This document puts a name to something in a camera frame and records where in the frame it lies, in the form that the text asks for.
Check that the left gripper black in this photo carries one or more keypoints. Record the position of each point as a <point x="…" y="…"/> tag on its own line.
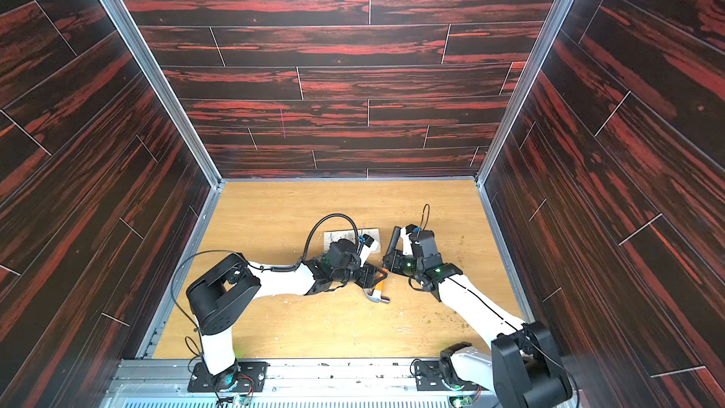
<point x="368" y="276"/>

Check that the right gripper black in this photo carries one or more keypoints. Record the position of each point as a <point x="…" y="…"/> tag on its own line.
<point x="405" y="263"/>

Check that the claw hammer orange black handle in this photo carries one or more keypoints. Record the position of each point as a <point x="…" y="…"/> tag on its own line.
<point x="375" y="294"/>

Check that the white wooden block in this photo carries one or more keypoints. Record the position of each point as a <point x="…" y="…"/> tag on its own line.
<point x="330" y="237"/>

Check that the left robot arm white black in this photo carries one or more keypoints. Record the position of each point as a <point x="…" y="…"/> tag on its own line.
<point x="219" y="297"/>

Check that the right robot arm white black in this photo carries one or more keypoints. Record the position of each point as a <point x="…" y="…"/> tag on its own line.
<point x="523" y="367"/>

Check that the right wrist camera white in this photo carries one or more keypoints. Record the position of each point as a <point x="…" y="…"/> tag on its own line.
<point x="408" y="235"/>

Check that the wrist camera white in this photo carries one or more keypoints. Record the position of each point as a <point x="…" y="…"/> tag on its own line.
<point x="408" y="235"/>
<point x="370" y="242"/>

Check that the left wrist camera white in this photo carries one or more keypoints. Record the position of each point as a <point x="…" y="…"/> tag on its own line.
<point x="370" y="242"/>

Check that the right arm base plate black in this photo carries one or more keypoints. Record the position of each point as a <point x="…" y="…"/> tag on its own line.
<point x="438" y="375"/>

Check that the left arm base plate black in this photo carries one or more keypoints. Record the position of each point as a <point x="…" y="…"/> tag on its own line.
<point x="246" y="377"/>

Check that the aluminium front rail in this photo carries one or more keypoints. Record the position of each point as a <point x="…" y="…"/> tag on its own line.
<point x="354" y="382"/>

